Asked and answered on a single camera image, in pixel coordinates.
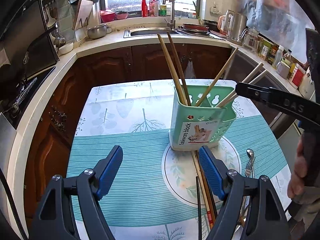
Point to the wooden cutting board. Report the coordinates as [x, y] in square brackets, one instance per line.
[82, 14]

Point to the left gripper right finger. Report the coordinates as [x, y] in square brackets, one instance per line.
[229, 186]

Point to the stacked red plates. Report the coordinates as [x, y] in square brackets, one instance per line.
[195, 28]

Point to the stainless steel sink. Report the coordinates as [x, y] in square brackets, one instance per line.
[148, 31]

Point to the bamboo chopstick red pattern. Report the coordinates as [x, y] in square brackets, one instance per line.
[205, 190]

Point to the dark brown chopstick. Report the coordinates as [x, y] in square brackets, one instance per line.
[180, 70]

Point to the black chopstick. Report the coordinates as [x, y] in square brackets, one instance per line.
[199, 208]

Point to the white plastic bag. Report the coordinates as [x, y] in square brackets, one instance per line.
[189, 71]

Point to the glass teapot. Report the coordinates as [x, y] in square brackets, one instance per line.
[250, 38]

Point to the gold handled small spoon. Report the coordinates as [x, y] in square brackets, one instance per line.
[251, 156]

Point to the bamboo chopstick dark tip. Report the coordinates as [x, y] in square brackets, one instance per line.
[209, 88]

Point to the right hand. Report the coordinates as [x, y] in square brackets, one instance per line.
[296, 183]

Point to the brown bamboo chopstick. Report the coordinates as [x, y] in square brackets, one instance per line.
[176, 77]

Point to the small steel pot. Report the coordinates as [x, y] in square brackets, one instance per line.
[97, 32]

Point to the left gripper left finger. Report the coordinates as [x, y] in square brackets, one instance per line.
[92, 185]

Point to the red spray bottle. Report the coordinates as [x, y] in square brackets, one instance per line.
[144, 9]

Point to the teal patterned tablecloth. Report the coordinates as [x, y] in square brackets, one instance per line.
[154, 195]

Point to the red labelled jar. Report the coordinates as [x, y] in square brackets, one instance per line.
[297, 76]

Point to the red bowl on sill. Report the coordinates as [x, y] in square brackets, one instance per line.
[107, 16]

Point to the green plastic utensil holder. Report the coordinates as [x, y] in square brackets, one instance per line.
[193, 127]

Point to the steel electric kettle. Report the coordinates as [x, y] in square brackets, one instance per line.
[234, 25]

